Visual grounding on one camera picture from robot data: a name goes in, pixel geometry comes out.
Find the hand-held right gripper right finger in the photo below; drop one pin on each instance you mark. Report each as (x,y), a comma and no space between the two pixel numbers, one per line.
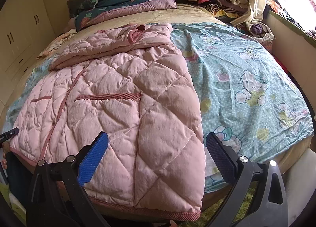
(219,157)

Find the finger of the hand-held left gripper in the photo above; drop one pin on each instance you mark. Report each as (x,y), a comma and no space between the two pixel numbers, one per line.
(11,133)

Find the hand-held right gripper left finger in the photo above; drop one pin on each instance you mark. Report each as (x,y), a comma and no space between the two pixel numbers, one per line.
(92,160)

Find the pink quilted jacket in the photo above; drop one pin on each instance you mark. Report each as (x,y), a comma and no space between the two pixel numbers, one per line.
(123,93)

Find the person's left hand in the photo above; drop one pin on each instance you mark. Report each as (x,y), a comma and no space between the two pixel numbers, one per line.
(3,162)

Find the green floor mat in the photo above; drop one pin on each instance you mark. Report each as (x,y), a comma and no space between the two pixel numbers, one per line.
(246,197)

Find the blue cartoon print sheet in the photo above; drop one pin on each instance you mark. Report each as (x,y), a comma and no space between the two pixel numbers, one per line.
(246,68)

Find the peach floral garment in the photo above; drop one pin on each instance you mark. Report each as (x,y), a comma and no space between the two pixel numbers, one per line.
(59,42)

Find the cream wardrobe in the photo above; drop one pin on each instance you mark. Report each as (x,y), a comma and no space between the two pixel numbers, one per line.
(19,24)

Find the pink cloth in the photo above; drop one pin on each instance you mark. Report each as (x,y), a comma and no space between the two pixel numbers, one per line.
(71,23)

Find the bag with purple cloth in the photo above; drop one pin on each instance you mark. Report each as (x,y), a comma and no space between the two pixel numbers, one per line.
(259,30)

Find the bed with grey headboard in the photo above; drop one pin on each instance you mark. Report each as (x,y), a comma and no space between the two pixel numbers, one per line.
(197,12)

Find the green window sill cover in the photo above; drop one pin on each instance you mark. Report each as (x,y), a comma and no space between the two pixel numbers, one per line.
(291,24)

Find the teal floral quilt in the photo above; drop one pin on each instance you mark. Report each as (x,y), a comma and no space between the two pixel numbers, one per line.
(118,4)

